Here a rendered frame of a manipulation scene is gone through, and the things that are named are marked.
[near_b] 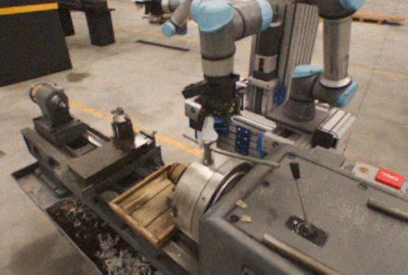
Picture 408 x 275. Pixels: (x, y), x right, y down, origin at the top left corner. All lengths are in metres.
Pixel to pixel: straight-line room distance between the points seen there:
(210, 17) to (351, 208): 0.57
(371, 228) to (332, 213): 0.08
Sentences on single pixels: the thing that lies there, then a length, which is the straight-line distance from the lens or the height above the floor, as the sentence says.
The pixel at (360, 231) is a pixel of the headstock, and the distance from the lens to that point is 0.77.
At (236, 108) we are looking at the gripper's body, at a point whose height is 1.47.
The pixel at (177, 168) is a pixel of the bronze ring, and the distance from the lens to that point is 1.05.
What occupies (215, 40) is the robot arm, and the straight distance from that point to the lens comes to 0.61.
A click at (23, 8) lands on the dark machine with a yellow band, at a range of 5.44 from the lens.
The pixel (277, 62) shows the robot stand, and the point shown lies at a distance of 1.51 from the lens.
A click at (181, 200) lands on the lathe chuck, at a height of 1.15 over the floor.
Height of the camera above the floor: 1.79
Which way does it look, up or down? 31 degrees down
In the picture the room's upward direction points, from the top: straight up
